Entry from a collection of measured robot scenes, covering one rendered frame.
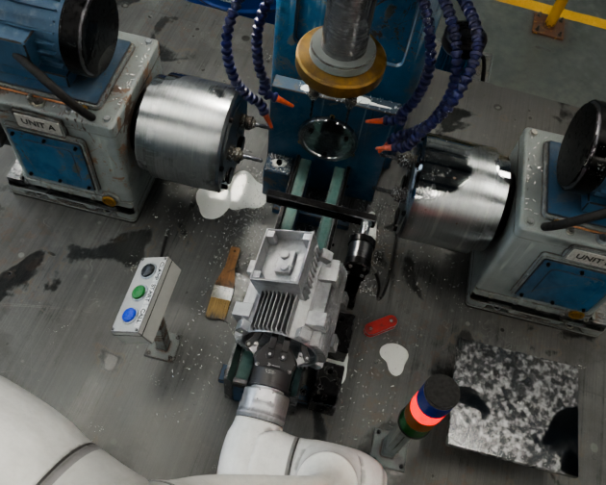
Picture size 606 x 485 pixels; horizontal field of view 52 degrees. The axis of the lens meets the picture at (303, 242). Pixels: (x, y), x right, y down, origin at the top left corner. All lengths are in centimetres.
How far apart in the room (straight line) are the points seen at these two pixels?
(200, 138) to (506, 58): 241
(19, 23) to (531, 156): 109
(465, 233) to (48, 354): 97
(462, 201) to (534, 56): 232
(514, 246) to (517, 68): 219
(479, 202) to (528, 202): 10
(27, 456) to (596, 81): 336
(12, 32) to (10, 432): 91
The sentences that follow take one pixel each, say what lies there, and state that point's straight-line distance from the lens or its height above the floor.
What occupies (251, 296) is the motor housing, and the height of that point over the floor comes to 104.
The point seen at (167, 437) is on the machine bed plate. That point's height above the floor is 80.
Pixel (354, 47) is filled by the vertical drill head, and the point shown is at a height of 139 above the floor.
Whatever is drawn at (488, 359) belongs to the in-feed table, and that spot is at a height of 92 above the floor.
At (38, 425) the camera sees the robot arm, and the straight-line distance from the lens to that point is 63.
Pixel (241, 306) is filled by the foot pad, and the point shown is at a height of 105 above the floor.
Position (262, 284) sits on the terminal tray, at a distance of 119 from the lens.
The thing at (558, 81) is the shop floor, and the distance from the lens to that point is 354.
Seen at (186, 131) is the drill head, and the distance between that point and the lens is 138.
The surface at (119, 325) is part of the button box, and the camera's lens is 124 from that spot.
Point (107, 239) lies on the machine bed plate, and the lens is 164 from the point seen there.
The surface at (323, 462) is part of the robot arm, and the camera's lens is 107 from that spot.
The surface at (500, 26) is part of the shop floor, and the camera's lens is 372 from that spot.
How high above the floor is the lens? 218
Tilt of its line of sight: 59 degrees down
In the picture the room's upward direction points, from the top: 10 degrees clockwise
